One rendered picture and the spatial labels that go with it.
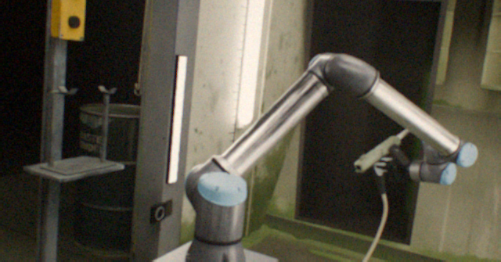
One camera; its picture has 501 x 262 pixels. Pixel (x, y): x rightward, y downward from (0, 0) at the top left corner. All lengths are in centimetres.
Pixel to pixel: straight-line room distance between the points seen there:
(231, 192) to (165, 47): 106
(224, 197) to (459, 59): 261
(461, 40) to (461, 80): 29
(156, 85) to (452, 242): 211
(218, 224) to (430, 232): 212
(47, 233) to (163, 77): 85
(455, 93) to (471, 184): 68
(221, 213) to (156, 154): 98
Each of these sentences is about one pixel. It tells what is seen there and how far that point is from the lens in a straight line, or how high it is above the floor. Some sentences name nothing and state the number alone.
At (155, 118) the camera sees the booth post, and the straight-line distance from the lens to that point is 229.
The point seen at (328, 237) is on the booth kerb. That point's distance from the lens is 337.
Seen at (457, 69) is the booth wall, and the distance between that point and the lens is 366.
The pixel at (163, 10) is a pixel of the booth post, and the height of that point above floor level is 148.
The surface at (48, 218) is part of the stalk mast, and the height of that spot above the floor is 55.
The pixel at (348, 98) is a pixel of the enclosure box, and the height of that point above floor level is 113.
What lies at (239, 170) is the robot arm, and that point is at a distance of 157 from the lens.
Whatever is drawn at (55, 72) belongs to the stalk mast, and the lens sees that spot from 200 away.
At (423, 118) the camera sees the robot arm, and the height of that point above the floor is 114.
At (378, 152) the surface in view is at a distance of 217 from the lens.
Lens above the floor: 128
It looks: 7 degrees down
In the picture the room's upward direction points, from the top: 6 degrees clockwise
